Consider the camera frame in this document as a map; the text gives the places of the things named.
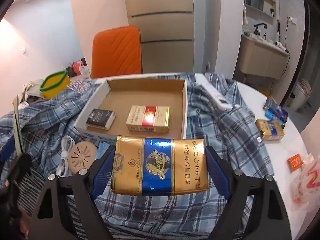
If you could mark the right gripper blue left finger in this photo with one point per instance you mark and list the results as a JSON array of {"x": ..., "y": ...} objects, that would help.
[{"x": 52, "y": 218}]

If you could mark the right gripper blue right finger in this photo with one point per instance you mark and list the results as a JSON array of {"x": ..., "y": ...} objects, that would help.
[{"x": 268, "y": 218}]

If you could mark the beige round vented disc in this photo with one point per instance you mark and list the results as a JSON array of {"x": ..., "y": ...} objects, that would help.
[{"x": 81, "y": 156}]

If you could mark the blue tissue packet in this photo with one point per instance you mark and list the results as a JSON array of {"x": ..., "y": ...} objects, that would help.
[{"x": 102, "y": 148}]

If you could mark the gold blue cigarette pack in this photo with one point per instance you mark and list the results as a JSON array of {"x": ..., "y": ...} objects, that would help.
[{"x": 159, "y": 167}]

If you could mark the white red plastic bag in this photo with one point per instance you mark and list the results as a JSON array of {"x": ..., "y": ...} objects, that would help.
[{"x": 305, "y": 187}]

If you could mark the small orange packet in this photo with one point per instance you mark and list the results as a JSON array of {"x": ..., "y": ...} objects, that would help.
[{"x": 295, "y": 162}]

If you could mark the gold cigarette pack on table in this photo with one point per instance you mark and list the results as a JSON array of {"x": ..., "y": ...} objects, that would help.
[{"x": 269, "y": 129}]

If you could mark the blue plaid shirt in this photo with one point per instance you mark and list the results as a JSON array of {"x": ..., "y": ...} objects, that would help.
[{"x": 233, "y": 135}]

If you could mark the blue purple packets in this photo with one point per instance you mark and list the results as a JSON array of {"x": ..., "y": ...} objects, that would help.
[{"x": 274, "y": 112}]

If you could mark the small black box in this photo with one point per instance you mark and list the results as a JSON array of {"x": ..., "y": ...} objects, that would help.
[{"x": 100, "y": 118}]

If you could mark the white remote control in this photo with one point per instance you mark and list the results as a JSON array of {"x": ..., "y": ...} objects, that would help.
[{"x": 220, "y": 101}]

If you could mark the beige bag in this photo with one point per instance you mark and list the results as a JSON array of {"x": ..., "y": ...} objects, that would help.
[{"x": 31, "y": 91}]

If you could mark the white trash bin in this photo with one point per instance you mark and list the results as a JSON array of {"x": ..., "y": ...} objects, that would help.
[{"x": 300, "y": 94}]

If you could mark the yellow green container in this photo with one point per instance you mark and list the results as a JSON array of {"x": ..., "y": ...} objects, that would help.
[{"x": 54, "y": 84}]

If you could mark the cream red cigarette pack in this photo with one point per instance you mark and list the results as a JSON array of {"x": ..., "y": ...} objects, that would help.
[{"x": 153, "y": 119}]

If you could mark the open cardboard box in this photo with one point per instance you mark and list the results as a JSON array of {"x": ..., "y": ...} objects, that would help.
[{"x": 119, "y": 95}]

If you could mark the beige bathroom vanity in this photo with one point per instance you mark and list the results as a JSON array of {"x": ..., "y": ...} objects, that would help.
[{"x": 261, "y": 58}]

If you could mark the white hair dryer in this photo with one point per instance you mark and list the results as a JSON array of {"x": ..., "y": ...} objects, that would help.
[{"x": 280, "y": 47}]

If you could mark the orange chair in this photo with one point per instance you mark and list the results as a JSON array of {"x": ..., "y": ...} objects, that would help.
[{"x": 116, "y": 52}]

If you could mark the black faucet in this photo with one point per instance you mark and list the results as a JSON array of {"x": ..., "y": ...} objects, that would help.
[{"x": 257, "y": 31}]

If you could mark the beige refrigerator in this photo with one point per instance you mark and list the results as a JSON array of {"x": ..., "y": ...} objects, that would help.
[{"x": 166, "y": 34}]

